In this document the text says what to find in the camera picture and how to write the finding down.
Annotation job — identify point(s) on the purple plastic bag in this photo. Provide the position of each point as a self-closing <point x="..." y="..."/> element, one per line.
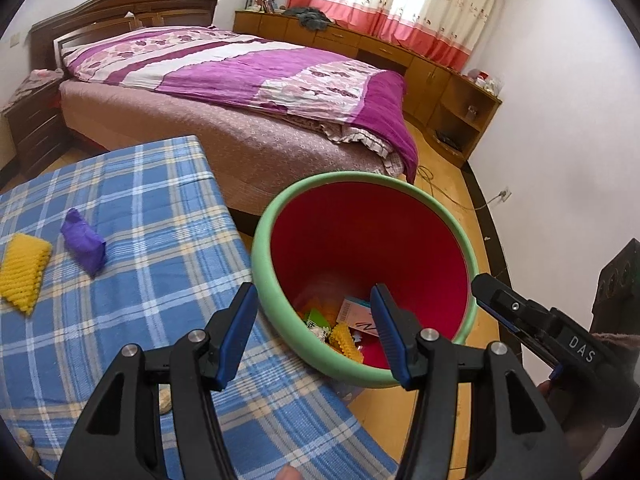
<point x="82" y="240"/>

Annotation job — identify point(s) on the grey clothes pile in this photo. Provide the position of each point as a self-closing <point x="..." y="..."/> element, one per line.
<point x="310" y="17"/>

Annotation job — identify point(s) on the red white container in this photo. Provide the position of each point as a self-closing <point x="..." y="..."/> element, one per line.
<point x="485" y="81"/>

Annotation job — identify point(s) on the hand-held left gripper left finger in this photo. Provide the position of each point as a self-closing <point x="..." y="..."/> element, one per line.
<point x="235" y="340"/>

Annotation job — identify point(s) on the long wooden cabinet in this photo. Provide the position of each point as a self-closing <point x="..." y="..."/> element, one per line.
<point x="425" y="75"/>

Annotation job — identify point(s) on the patterned cloth on nightstand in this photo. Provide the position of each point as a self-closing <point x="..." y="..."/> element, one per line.
<point x="35" y="85"/>

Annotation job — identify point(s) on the green snack packet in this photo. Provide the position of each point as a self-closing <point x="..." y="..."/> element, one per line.
<point x="317" y="317"/>

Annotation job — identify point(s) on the dark wooden headboard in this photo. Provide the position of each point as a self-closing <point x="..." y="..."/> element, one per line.
<point x="125" y="10"/>

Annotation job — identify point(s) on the cream and pink curtains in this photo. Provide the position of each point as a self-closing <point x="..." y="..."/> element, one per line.
<point x="400" y="5"/>

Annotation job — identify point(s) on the small yellow-orange foam net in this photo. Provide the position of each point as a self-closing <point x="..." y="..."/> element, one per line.
<point x="342" y="337"/>

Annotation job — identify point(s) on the pink covered mattress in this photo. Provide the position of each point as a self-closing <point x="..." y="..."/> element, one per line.
<point x="225" y="135"/>

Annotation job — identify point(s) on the red bucket with green rim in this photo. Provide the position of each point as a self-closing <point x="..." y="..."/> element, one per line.
<point x="365" y="240"/>

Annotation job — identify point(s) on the white box with barcode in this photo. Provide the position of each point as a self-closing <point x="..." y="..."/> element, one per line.
<point x="352" y="312"/>

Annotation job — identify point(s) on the person's right forearm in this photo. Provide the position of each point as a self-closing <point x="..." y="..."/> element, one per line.
<point x="620" y="342"/>

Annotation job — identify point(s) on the large yellow foam net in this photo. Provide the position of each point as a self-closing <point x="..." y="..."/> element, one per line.
<point x="22" y="270"/>

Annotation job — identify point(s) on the person's right hand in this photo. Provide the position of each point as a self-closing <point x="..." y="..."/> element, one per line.
<point x="544" y="391"/>

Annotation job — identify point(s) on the bed with purple cover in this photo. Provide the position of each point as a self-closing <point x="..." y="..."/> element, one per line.
<point x="250" y="75"/>

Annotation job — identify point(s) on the white printed wrapper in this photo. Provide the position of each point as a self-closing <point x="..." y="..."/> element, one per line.
<point x="369" y="329"/>

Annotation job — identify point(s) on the black flat device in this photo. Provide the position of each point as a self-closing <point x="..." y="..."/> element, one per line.
<point x="448" y="140"/>

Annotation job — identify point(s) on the dark wooden nightstand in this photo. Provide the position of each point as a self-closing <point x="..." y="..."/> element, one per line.
<point x="35" y="130"/>

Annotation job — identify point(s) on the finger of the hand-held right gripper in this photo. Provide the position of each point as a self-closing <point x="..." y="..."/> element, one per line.
<point x="510" y="307"/>
<point x="552" y="367"/>

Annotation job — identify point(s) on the white wall switch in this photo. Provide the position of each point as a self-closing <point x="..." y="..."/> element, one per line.
<point x="15" y="40"/>

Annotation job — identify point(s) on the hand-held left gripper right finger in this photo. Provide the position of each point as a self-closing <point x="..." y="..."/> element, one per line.
<point x="395" y="340"/>

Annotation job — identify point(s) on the row of books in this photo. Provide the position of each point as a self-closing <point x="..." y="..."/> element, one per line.
<point x="260" y="2"/>

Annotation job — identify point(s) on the person's left hand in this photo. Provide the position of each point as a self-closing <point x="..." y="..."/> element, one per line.
<point x="290" y="474"/>

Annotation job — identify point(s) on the peanut in shell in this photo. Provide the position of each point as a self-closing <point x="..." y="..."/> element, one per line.
<point x="166" y="401"/>
<point x="33" y="455"/>
<point x="25" y="438"/>

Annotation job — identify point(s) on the clear glass cup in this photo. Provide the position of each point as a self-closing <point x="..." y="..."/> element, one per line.
<point x="472" y="112"/>

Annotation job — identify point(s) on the wall socket with plug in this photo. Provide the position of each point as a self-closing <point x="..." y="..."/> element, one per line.
<point x="505" y="195"/>

